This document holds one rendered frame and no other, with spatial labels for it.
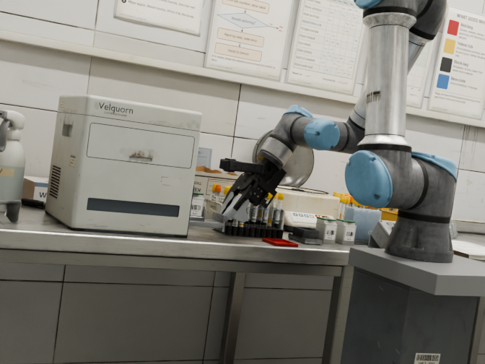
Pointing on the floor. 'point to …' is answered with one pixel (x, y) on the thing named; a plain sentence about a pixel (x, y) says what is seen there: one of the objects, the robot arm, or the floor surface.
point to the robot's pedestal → (405, 323)
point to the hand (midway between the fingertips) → (221, 219)
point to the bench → (207, 263)
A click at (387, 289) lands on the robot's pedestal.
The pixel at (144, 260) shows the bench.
